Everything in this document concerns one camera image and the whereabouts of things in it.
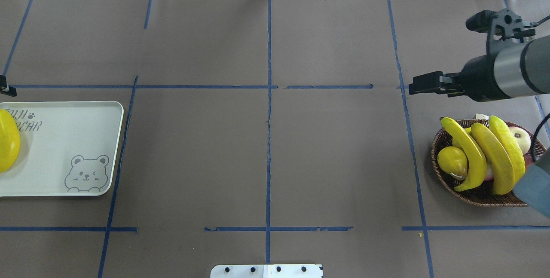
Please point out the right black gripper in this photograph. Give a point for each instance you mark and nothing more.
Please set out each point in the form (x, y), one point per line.
(478, 78)

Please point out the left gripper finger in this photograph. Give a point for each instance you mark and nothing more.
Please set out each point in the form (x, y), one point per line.
(6, 89)

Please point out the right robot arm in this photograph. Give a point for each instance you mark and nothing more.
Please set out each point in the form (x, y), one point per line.
(514, 71)

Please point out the brown wicker basket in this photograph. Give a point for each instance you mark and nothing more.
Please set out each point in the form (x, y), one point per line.
(482, 195)

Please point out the yellow pear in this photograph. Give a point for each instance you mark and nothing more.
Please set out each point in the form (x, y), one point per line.
(453, 161)

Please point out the white bear print tray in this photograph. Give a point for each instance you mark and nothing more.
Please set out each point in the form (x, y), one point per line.
(68, 148)

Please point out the curved left yellow banana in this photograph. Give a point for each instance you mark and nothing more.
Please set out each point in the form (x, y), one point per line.
(477, 168)

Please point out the pink white apple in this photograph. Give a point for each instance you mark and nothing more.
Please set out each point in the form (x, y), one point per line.
(522, 138)

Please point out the dark red fruit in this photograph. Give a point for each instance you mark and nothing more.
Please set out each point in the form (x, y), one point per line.
(528, 161)

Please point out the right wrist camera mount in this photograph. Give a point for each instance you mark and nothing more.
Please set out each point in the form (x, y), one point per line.
(503, 28)

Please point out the white metal base plate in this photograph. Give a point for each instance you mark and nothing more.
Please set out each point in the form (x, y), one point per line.
(268, 271)

